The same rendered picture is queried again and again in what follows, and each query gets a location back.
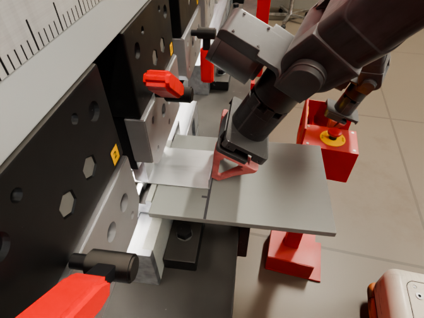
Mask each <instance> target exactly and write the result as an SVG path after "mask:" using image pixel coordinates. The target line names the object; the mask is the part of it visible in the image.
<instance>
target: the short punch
mask: <svg viewBox="0 0 424 318"><path fill-rule="evenodd" d="M154 165H155V164H154V163H144V162H141V164H140V167H139V169H138V170H136V169H133V173H134V177H135V179H136V180H137V181H141V182H142V185H143V189H144V190H145V189H146V186H147V183H148V181H149V178H150V175H151V173H152V170H153V167H154Z"/></svg>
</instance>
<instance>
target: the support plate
mask: <svg viewBox="0 0 424 318"><path fill-rule="evenodd" d="M217 140H218V138H212V137H204V136H188V135H179V134H176V135H175V137H174V141H173V143H172V146H171V148H182V149H190V150H205V151H214V148H215V143H216V142H217ZM236 166H238V164H236V163H234V162H232V161H230V160H227V159H225V158H224V159H222V160H220V166H219V171H218V172H219V173H222V172H225V171H227V170H230V169H231V168H234V167H236ZM202 196H208V189H200V188H193V187H181V186H173V185H160V184H158V187H157V189H156V192H155V196H154V198H153V201H152V204H151V207H150V210H149V213H148V214H149V217H152V218H164V219H170V220H182V221H193V222H200V223H210V224H217V225H228V226H235V227H246V228H257V229H264V230H275V231H282V232H293V233H304V234H311V235H322V236H328V237H335V236H336V227H335V223H334V216H333V210H332V206H331V200H330V196H329V189H328V186H327V179H326V173H325V169H324V162H323V159H322V152H321V146H317V145H308V144H293V143H277V142H269V156H268V159H267V160H266V161H265V162H264V163H263V164H262V165H259V168H258V171H257V172H255V173H253V174H244V175H235V176H232V177H229V178H226V179H223V180H216V179H213V183H212V187H211V194H210V198H209V204H208V211H207V215H206V219H203V217H204V210H205V207H206V200H207V198H203V197H202Z"/></svg>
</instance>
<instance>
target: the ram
mask: <svg viewBox="0 0 424 318"><path fill-rule="evenodd" d="M147 1H148V0H101V1H100V2H99V3H97V4H96V5H95V6H94V7H92V8H91V9H90V10H89V11H87V12H86V13H85V14H84V15H83V16H81V17H80V18H78V19H77V20H76V21H75V22H74V23H73V24H71V25H70V26H69V27H67V28H66V29H65V30H64V31H63V32H61V33H60V34H59V35H58V36H56V37H55V38H54V39H53V40H51V41H50V42H49V43H48V44H47V45H45V46H44V47H42V48H41V49H40V50H39V51H38V52H36V53H35V54H34V55H33V56H32V57H31V58H29V59H28V60H27V61H25V62H24V63H23V64H22V65H21V66H19V67H18V68H16V69H15V70H14V71H13V72H12V73H11V74H9V75H8V76H7V77H5V79H3V80H2V81H0V166H1V164H2V163H3V162H4V161H5V160H6V159H7V157H9V156H10V154H12V152H13V151H14V150H15V149H16V148H17V146H18V145H19V144H20V143H21V142H22V141H23V140H24V139H25V138H26V137H27V136H28V134H29V133H30V132H31V131H32V130H33V128H34V127H35V126H36V125H37V124H38V123H39V122H40V121H41V120H42V119H43V118H44V116H45V115H46V114H47V113H48V112H49V110H50V109H51V108H52V107H53V106H54V105H55V104H56V103H57V102H58V101H59V99H60V98H61V97H62V96H63V95H64V94H65V93H66V92H67V91H68V90H69V89H70V87H71V86H72V85H73V84H74V83H75V81H76V80H77V79H78V78H79V77H80V76H81V75H82V74H83V73H84V72H85V71H86V69H87V68H88V67H89V66H90V65H91V63H92V62H93V61H94V60H95V59H96V58H97V57H98V56H99V55H100V54H101V52H102V51H103V50H104V49H105V48H106V47H107V46H108V44H109V43H111V41H112V40H113V39H114V38H115V37H116V36H117V34H118V33H119V32H120V31H121V30H122V29H123V28H124V27H125V26H126V25H127V23H128V22H129V21H130V20H131V19H132V18H133V16H134V15H135V14H136V13H137V12H138V11H139V10H140V9H141V8H142V7H143V5H144V4H145V3H146V2H147Z"/></svg>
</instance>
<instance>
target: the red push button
mask: <svg viewBox="0 0 424 318"><path fill-rule="evenodd" d="M327 133H328V135H329V139H330V140H333V141H335V140H336V139H337V138H338V137H340V136H341V135H342V131H341V130H340V129H338V128H336V127H331V128H329V129H328V130H327Z"/></svg>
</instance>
